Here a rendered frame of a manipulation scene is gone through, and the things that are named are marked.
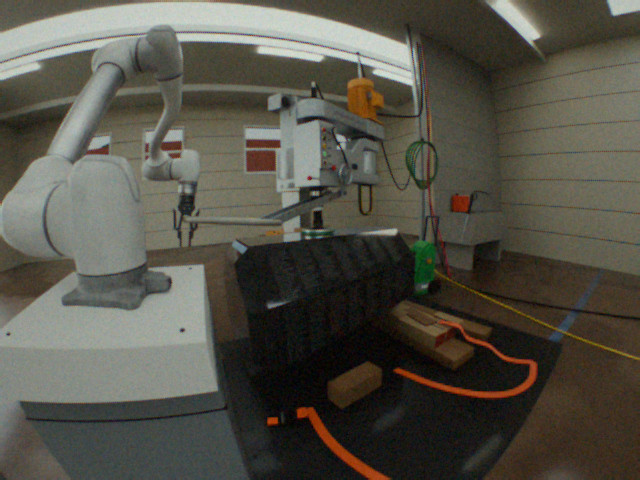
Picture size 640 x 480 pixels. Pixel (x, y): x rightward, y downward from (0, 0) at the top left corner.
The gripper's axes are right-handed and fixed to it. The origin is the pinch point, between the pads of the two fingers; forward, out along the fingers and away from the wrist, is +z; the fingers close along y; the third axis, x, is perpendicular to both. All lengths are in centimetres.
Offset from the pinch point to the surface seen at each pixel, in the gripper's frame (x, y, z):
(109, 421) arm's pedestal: -85, -27, 24
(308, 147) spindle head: 10, 72, -58
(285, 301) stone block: -25, 41, 26
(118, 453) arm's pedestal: -85, -28, 33
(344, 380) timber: -37, 70, 71
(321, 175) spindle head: 3, 78, -40
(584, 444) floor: -160, 118, 82
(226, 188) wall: 591, 182, -99
